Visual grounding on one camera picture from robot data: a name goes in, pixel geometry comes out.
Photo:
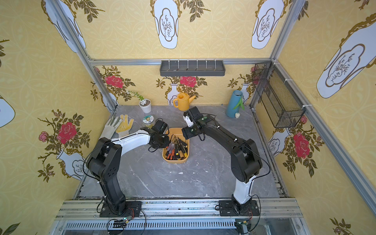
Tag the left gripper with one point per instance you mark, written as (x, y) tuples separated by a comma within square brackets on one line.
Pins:
[(164, 141)]

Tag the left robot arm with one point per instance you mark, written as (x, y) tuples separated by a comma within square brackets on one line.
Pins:
[(104, 163)]

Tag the sunflower seed jar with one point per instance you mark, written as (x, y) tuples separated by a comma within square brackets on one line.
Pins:
[(148, 120)]

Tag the teal vase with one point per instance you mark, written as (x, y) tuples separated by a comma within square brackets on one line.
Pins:
[(235, 103)]

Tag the yellow watering can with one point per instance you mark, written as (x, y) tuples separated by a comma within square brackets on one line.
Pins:
[(182, 102)]

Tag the yellow storage box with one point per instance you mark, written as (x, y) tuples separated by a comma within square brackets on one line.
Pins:
[(178, 150)]

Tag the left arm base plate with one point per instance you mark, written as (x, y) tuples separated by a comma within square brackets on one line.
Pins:
[(124, 209)]

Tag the white flower pot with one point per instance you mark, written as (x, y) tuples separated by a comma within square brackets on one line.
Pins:
[(145, 105)]

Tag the grey wall shelf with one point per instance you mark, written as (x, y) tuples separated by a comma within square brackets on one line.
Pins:
[(191, 67)]

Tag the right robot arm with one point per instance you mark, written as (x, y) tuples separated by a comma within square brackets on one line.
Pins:
[(245, 160)]

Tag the yellow dotted work glove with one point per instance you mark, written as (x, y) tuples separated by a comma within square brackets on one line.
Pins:
[(125, 126)]

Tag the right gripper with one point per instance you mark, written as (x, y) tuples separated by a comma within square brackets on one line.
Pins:
[(186, 132)]

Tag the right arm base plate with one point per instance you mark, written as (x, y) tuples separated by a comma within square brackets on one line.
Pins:
[(233, 208)]

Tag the black wire basket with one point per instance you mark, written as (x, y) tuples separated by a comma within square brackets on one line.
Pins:
[(280, 101)]

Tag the long white leather glove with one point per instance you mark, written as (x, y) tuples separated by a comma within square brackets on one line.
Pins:
[(110, 127)]

